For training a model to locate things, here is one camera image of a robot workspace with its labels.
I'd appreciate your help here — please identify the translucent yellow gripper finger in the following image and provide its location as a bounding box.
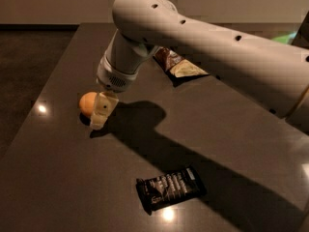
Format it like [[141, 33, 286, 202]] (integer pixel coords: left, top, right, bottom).
[[90, 91, 119, 131]]

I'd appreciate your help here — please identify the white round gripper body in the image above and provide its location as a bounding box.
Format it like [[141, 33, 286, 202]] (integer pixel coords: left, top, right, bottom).
[[97, 55, 138, 93]]

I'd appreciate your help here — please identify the orange fruit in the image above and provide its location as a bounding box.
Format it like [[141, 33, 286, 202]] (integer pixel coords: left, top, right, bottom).
[[79, 92, 97, 118]]

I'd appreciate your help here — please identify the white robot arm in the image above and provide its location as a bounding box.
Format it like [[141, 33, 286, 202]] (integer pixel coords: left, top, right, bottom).
[[97, 0, 309, 232]]

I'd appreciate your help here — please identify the brown and cream chip bag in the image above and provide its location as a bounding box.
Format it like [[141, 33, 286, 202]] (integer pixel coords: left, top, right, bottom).
[[154, 47, 208, 78]]

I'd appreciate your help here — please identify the black snack bar wrapper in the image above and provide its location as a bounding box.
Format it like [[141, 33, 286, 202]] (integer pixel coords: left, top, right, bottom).
[[136, 166, 207, 215]]

